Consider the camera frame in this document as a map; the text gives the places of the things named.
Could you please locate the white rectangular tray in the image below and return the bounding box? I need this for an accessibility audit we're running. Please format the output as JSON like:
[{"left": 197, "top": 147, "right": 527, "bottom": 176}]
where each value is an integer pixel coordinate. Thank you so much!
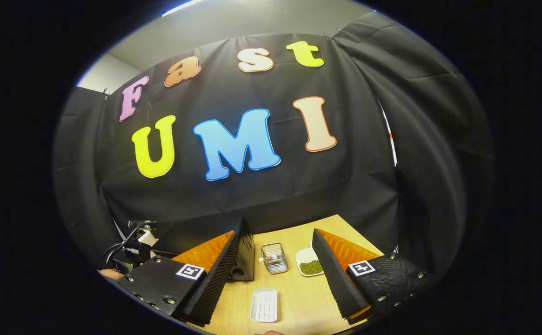
[{"left": 249, "top": 288, "right": 279, "bottom": 323}]

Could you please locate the white divided plate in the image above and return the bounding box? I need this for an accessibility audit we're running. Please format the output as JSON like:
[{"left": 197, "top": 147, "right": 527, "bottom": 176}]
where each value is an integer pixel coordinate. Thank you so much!
[{"left": 295, "top": 241, "right": 326, "bottom": 277}]

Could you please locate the large ceiling light panel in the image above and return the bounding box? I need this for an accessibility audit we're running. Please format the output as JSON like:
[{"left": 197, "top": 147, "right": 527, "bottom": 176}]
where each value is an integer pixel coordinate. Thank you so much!
[{"left": 161, "top": 0, "right": 206, "bottom": 17}]

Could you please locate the black backdrop cloth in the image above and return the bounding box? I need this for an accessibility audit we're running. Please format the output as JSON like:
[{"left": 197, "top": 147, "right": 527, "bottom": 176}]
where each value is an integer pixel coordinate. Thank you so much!
[{"left": 52, "top": 10, "right": 495, "bottom": 280}]

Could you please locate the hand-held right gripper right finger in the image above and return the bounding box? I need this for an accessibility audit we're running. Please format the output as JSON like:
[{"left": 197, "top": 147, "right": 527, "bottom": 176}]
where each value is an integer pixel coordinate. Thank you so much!
[{"left": 312, "top": 228, "right": 434, "bottom": 322}]

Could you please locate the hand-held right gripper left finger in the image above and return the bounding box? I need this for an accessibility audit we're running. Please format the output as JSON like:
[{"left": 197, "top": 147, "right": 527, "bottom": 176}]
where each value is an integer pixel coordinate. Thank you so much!
[{"left": 117, "top": 230, "right": 240, "bottom": 326}]

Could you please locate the metal mesh basket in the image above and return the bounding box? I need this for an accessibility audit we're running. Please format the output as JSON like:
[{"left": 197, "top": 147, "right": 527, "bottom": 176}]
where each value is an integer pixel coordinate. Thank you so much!
[{"left": 260, "top": 242, "right": 289, "bottom": 275}]

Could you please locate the black electric oven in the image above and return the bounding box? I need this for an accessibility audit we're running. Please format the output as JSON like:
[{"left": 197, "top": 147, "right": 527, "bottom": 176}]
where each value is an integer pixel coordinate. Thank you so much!
[{"left": 227, "top": 216, "right": 256, "bottom": 282}]

